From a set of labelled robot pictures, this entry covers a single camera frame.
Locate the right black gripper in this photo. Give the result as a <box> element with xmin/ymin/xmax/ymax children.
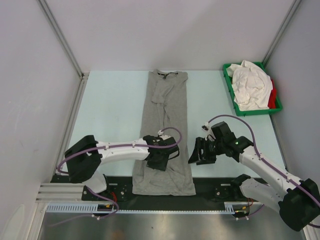
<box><xmin>188</xmin><ymin>136</ymin><xmax>225</xmax><ymax>166</ymax></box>

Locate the grey t-shirt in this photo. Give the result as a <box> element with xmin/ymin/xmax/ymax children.
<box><xmin>132</xmin><ymin>70</ymin><xmax>196</xmax><ymax>196</ymax></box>

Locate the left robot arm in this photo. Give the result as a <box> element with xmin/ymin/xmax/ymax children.
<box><xmin>64</xmin><ymin>135</ymin><xmax>180</xmax><ymax>200</ymax></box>

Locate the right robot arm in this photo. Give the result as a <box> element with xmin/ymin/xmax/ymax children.
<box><xmin>188</xmin><ymin>136</ymin><xmax>320</xmax><ymax>232</ymax></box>

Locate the green plastic bin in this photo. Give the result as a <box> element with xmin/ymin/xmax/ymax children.
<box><xmin>222</xmin><ymin>60</ymin><xmax>283</xmax><ymax>117</ymax></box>

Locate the white t-shirt in bin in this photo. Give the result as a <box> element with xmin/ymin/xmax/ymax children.
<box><xmin>226</xmin><ymin>60</ymin><xmax>273</xmax><ymax>112</ymax></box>

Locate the red t-shirt in bin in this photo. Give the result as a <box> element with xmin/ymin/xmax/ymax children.
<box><xmin>268</xmin><ymin>79</ymin><xmax>277</xmax><ymax>109</ymax></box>

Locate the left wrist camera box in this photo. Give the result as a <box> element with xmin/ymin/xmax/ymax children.
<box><xmin>157</xmin><ymin>130</ymin><xmax>171</xmax><ymax>141</ymax></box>

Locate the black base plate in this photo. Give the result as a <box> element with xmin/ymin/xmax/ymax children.
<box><xmin>51</xmin><ymin>175</ymin><xmax>262</xmax><ymax>211</ymax></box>

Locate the white cable duct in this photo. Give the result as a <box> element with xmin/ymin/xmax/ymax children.
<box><xmin>45</xmin><ymin>203</ymin><xmax>249</xmax><ymax>215</ymax></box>

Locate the aluminium front rail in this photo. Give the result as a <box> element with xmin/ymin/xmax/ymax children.
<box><xmin>36</xmin><ymin>183</ymin><xmax>84</xmax><ymax>203</ymax></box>

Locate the right aluminium corner post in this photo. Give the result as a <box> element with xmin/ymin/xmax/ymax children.
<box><xmin>262</xmin><ymin>0</ymin><xmax>304</xmax><ymax>67</ymax></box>

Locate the aluminium corner post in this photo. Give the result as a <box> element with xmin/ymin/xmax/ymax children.
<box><xmin>36</xmin><ymin>0</ymin><xmax>84</xmax><ymax>79</ymax></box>
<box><xmin>262</xmin><ymin>0</ymin><xmax>304</xmax><ymax>67</ymax></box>

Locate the left aluminium corner post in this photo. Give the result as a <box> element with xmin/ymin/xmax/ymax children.
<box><xmin>36</xmin><ymin>0</ymin><xmax>84</xmax><ymax>79</ymax></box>

